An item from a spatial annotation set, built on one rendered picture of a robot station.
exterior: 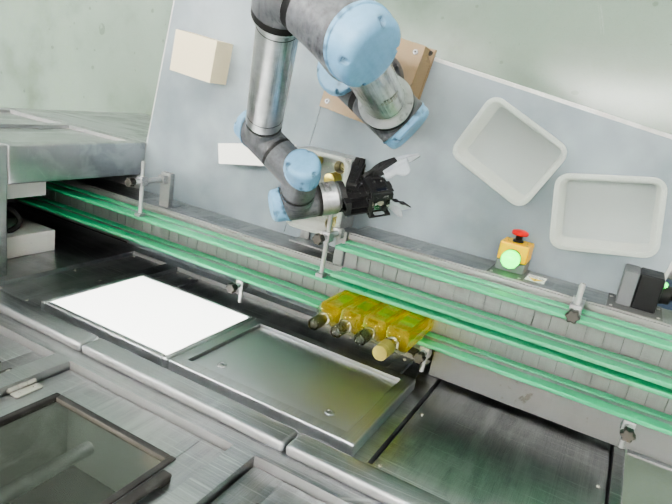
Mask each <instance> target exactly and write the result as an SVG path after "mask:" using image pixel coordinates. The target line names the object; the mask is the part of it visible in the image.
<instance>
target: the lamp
mask: <svg viewBox="0 0 672 504"><path fill-rule="evenodd" d="M520 262H521V255H520V253H519V252H518V251H516V250H514V249H508V250H506V251H505V252H504V253H503V254H502V256H501V263H502V265H503V266H504V267H506V268H508V269H512V268H515V267H517V266H518V265H519V264H520Z"/></svg>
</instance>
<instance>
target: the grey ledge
mask: <svg viewBox="0 0 672 504"><path fill-rule="evenodd" d="M429 375H431V376H434V377H436V378H439V379H442V380H444V381H447V382H450V383H452V384H455V385H457V386H460V387H463V388H465V389H468V390H470V391H473V392H476V393H478V394H481V395H484V396H486V397H489V398H491V399H494V400H497V401H499V402H502V403H505V404H507V405H510V406H512V407H515V408H518V409H520V410H523V411H526V412H528V413H531V414H533V415H536V416H539V417H541V418H544V419H547V420H549V421H552V422H554V423H557V424H560V425H562V426H565V427H568V428H570V429H573V430H575V431H578V432H581V433H583V434H586V435H589V436H591V437H594V438H596V439H599V440H602V441H604V442H607V443H610V444H612V445H615V446H617V447H618V443H619V440H620V437H621V436H620V425H621V422H622V419H623V418H620V417H617V416H615V415H612V414H609V413H606V412H604V411H601V410H598V409H595V408H592V407H590V406H587V405H584V404H581V403H579V402H576V401H573V400H570V399H568V398H565V397H562V396H559V395H556V394H554V393H551V392H548V391H545V390H543V389H540V388H537V387H534V386H532V385H529V384H526V383H523V382H520V381H518V380H515V379H512V378H509V377H507V376H504V375H501V374H498V373H496V372H493V371H490V370H487V369H484V368H482V367H479V366H476V365H473V364H471V363H468V362H465V361H462V360H460V359H457V358H454V357H451V356H448V355H446V354H443V353H440V352H437V351H435V350H434V352H433V356H432V361H431V365H430V369H429ZM634 434H635V435H636V440H633V441H632V442H631V443H628V442H626V443H625V446H624V448H623V449H625V450H627V455H630V456H633V457H635V458H638V459H640V460H643V461H646V462H648V463H651V464H653V465H656V466H659V467H661V468H664V469H666V470H669V471H672V436H670V435H667V434H664V433H662V432H659V431H656V430H653V429H651V428H648V427H645V426H642V425H640V424H637V423H636V427H635V430H634Z"/></svg>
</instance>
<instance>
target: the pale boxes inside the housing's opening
mask: <svg viewBox="0 0 672 504"><path fill-rule="evenodd" d="M43 195H46V182H36V183H23V184H10V185H8V184H7V199H13V198H23V197H33V196H43ZM16 222H17V219H16V218H15V217H14V218H7V229H8V228H10V227H12V226H14V225H15V224H16ZM52 250H55V230H53V229H51V228H48V227H45V226H43V225H40V224H38V223H35V222H32V221H30V220H27V219H24V218H23V223H22V225H21V227H20V228H19V229H18V230H16V231H14V232H13V233H7V259H11V258H16V257H21V256H26V255H31V254H37V253H42V252H47V251H52Z"/></svg>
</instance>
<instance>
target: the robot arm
mask: <svg viewBox="0 0 672 504"><path fill-rule="evenodd" d="M250 14H251V19H252V21H253V23H254V24H255V35H254V44H253V54H252V63H251V73H250V82H249V92H248V101H247V110H245V111H243V112H242V113H241V114H240V115H239V116H238V117H237V121H236V122H235V123H234V133H235V134H236V135H237V137H238V138H239V139H240V141H241V142H242V144H243V145H244V146H245V147H247V148H248V149H249V150H250V151H251V152H252V153H253V154H254V155H255V156H256V157H257V158H258V159H259V160H260V162H261V163H262V164H263V165H264V166H265V167H266V168H267V169H268V170H269V171H270V172H271V173H272V174H273V175H274V176H275V178H276V179H277V180H278V181H279V182H280V183H281V187H277V188H275V189H271V190H270V191H269V193H268V203H269V209H270V213H271V216H272V218H273V220H274V221H276V222H283V221H289V222H290V221H292V220H298V219H305V218H311V217H318V216H327V215H333V214H338V213H339V212H343V213H344V215H345V216H351V215H357V214H364V213H366V214H367V215H368V217H369V218H375V217H382V216H388V215H390V213H389V211H388V209H390V210H392V211H393V212H394V213H395V214H396V215H397V216H398V217H403V215H402V211H401V210H407V209H410V208H411V206H409V205H408V204H407V203H405V202H404V201H398V200H397V199H393V195H394V193H393V191H394V189H393V188H392V185H391V183H390V182H389V181H386V180H385V178H386V179H390V178H392V177H393V176H395V175H400V176H406V175H408V174H409V173H410V166H409V162H412V161H414V160H416V159H417V158H418V157H420V155H419V154H408V155H402V156H398V157H393V158H390V159H387V160H384V161H381V162H379V163H378V164H376V165H375V166H374V167H373V168H372V169H370V170H369V171H367V172H365V171H366V164H365V160H366V159H363V158H359V157H355V160H354V161H353V162H352V165H351V171H350V173H349V176H348V179H347V182H346V186H345V185H344V183H343V181H341V180H340V181H335V182H334V181H328V182H320V183H319V181H320V178H321V162H320V159H319V158H318V156H317V155H316V154H315V153H314V152H311V151H308V150H307V149H298V148H297V147H296V146H295V145H294V144H293V143H292V142H291V141H290V140H289V139H288V138H287V137H286V136H285V135H284V134H283V133H282V132H281V129H282V124H283V119H284V114H285V109H286V103H287V98H288V93H289V88H290V83H291V77H292V72H293V67H294V62H295V57H296V52H297V46H298V41H299V42H300V43H302V44H303V45H304V46H305V47H306V48H307V49H308V50H309V51H310V52H311V53H312V54H313V55H314V56H315V57H316V59H317V60H318V65H317V78H318V81H319V84H320V85H321V87H322V88H323V89H324V90H325V91H326V92H327V93H328V94H330V95H332V96H337V97H338V98H339V99H340V100H341V101H342V102H343V103H344V104H345V105H346V106H347V107H348V108H349V109H350V110H351V111H352V112H353V113H354V114H355V115H356V116H357V117H358V118H359V119H361V120H362V121H363V122H364V123H365V124H366V125H367V126H368V127H369V128H370V129H371V130H372V131H373V132H374V133H375V134H376V135H377V136H378V137H379V138H380V139H381V140H382V141H383V143H384V144H386V145H387V146H389V147H390V148H392V149H396V148H398V147H400V146H401V145H402V144H404V143H405V142H406V141H407V140H408V139H409V138H410V137H411V136H412V135H413V134H414V133H415V132H416V131H417V130H418V129H419V128H420V127H421V125H422V124H423V123H424V121H425V120H426V119H427V117H428V115H429V110H428V108H427V107H426V106H425V105H424V103H423V102H421V101H420V100H419V99H417V98H416V96H415V95H414V94H413V91H412V89H411V87H410V85H409V84H408V83H407V82H406V80H404V73H403V69H402V66H401V64H400V63H399V61H398V60H397V59H396V58H395V56H396V54H397V49H396V48H397V47H398V46H399V45H400V39H401V33H400V28H399V25H398V23H397V21H396V20H395V19H394V18H393V17H392V15H391V13H390V12H389V11H388V10H387V9H386V8H385V7H384V6H383V5H382V4H380V3H378V2H376V1H375V0H252V1H251V12H250ZM382 175H384V176H385V178H384V177H381V176H382ZM378 209H379V210H378ZM378 211H382V212H384V214H382V215H374V214H373V212H378Z"/></svg>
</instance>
